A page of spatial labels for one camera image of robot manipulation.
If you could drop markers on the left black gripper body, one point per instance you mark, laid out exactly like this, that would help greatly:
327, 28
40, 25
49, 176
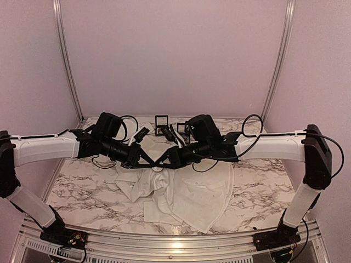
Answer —
132, 155

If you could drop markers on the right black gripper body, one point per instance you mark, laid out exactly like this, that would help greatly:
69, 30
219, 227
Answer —
202, 152

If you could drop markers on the red round brooch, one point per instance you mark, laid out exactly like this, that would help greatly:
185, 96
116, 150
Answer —
157, 169

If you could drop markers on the white button shirt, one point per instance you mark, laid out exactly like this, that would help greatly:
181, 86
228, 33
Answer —
197, 196

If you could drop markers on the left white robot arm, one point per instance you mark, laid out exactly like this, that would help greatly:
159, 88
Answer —
35, 176

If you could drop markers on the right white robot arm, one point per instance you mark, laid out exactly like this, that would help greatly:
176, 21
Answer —
308, 146

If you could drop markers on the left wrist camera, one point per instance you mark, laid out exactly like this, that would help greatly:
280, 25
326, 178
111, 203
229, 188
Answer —
138, 136

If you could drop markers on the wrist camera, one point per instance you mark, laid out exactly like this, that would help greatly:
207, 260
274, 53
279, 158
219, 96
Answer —
172, 135
138, 136

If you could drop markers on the black display frame right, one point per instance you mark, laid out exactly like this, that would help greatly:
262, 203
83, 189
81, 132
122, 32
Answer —
188, 135

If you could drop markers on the black display frame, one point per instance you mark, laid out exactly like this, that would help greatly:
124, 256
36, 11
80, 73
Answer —
161, 121
188, 135
182, 128

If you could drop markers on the black display frame left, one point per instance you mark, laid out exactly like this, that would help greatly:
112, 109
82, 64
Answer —
161, 121

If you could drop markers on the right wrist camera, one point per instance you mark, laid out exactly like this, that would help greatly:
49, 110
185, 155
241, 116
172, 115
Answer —
172, 135

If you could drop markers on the black display frame middle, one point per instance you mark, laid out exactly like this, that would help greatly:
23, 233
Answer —
182, 128

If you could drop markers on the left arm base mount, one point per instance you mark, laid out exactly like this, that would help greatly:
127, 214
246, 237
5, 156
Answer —
59, 234

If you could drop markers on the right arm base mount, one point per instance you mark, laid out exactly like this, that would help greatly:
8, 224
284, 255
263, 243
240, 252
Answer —
281, 236

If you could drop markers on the left aluminium corner post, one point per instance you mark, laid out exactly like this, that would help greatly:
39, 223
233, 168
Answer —
65, 58

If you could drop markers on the aluminium corner post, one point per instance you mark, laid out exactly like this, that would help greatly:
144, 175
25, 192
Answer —
65, 58
282, 51

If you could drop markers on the aluminium front rail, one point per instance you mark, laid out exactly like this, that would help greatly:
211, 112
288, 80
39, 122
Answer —
106, 246

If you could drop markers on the right aluminium corner post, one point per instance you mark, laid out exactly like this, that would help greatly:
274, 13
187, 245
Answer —
282, 51

